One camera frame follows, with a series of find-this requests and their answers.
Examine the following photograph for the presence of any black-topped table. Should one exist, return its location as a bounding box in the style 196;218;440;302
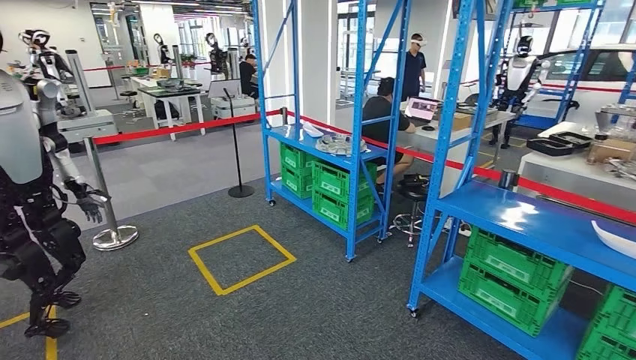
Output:
135;83;208;143

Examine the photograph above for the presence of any open laptop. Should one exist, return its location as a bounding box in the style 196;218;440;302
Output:
403;95;444;124

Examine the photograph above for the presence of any black-headed humanoid robot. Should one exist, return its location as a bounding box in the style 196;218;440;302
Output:
488;34;551;151

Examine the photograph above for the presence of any clear bag of parts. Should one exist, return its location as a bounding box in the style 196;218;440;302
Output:
603;157;636;181

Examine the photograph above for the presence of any red barrier belt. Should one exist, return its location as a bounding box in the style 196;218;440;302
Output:
82;108;284;147
459;76;636;95
284;109;636;226

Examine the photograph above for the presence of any person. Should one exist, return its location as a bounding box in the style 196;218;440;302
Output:
361;76;417;189
400;32;429;104
238;52;260;99

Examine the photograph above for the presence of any white cabinet with column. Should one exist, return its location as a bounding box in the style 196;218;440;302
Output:
55;48;120;146

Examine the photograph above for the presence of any white car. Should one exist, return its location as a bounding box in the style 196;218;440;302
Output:
525;43;636;126

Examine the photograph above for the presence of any silver stanchion post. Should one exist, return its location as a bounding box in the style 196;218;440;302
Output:
80;136;140;253

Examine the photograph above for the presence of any black round stool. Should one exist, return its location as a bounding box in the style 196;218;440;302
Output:
118;89;144;122
388;173;434;249

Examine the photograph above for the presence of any silver wheel cover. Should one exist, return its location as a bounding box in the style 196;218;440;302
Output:
314;133;370;157

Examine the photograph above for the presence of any yellow floor tape square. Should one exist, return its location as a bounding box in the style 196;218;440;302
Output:
187;223;298;298

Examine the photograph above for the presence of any black foam tray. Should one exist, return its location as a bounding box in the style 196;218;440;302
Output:
525;136;573;158
547;130;594;149

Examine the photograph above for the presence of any yellow floor tape strip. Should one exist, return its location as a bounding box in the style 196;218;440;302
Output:
0;307;59;360

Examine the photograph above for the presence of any black pole stand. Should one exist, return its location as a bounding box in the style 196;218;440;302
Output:
221;87;256;200

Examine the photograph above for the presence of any white table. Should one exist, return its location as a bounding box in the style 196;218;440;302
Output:
516;148;636;212
396;126;498;197

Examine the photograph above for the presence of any black-topped stanchion post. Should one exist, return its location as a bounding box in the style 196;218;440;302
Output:
497;168;521;193

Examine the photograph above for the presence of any blue steel shelf rack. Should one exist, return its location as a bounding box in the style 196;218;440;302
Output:
510;0;606;131
406;0;636;360
616;54;636;125
250;0;414;263

